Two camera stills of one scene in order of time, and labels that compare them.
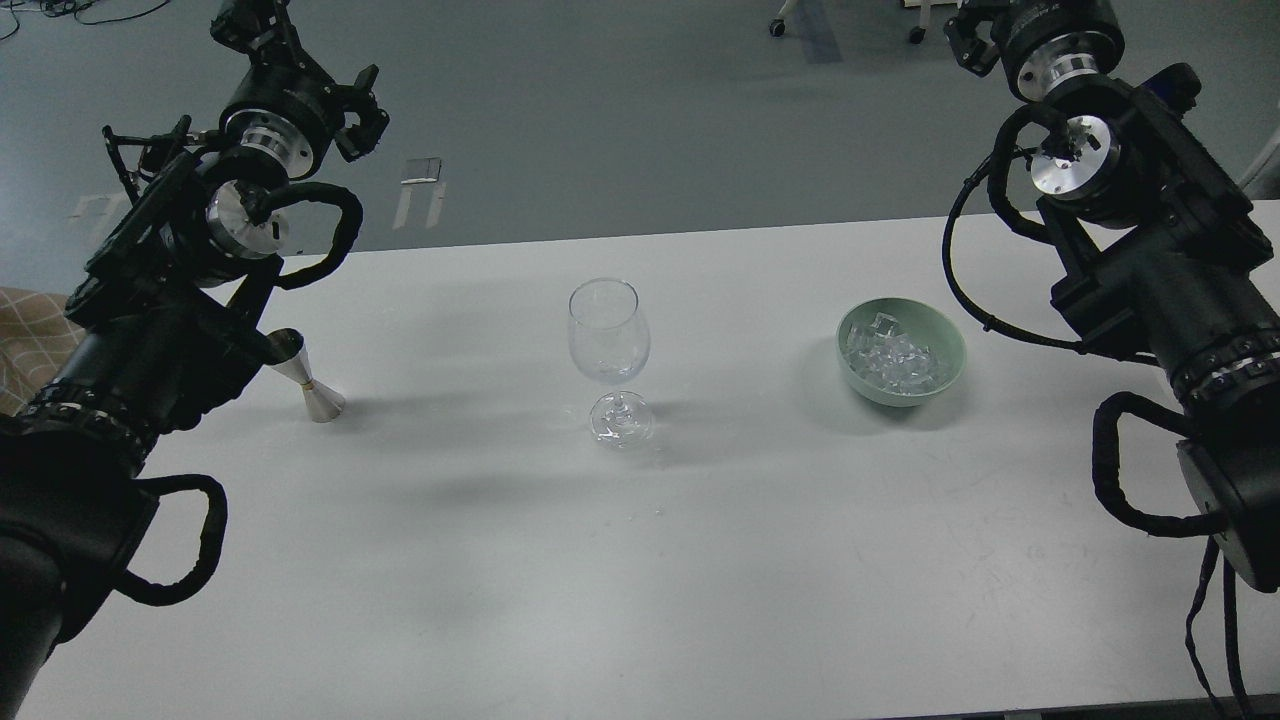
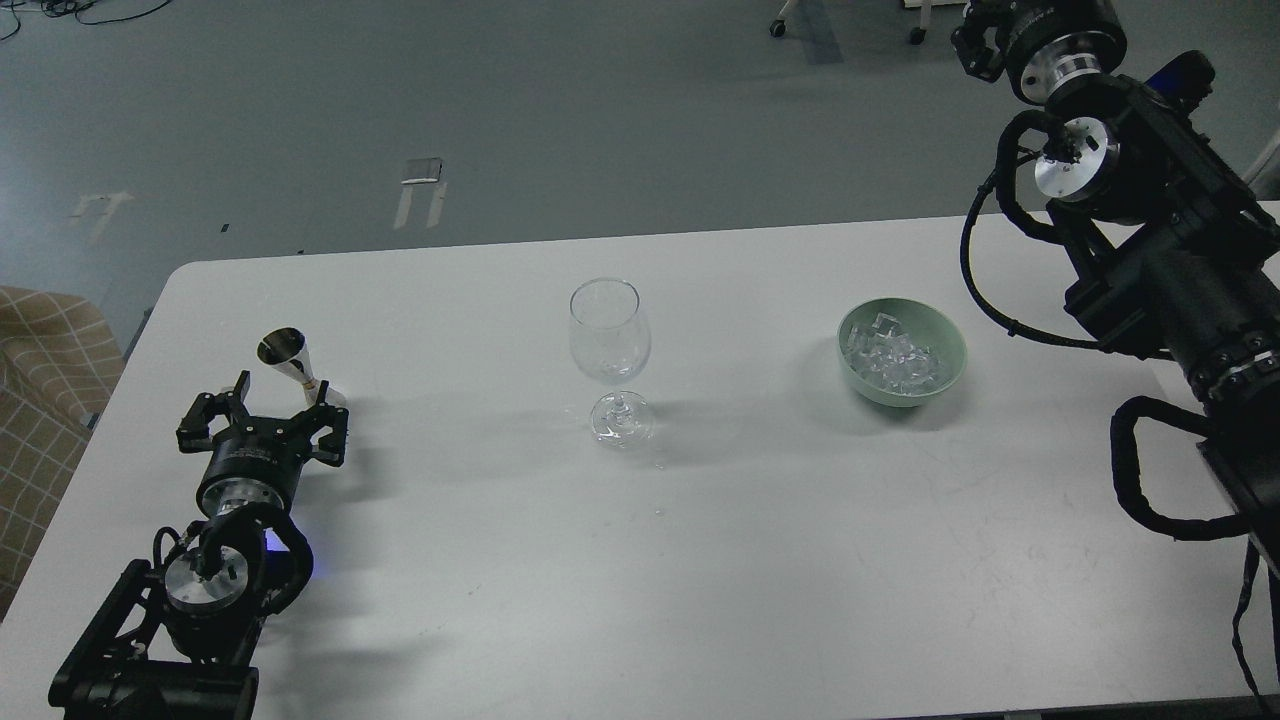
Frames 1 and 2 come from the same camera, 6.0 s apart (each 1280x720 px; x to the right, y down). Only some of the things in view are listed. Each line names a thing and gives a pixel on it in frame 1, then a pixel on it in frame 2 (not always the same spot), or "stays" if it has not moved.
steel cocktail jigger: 285,349 stays
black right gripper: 1044,42 stays
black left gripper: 287,111 -> 256,459
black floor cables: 60,8 stays
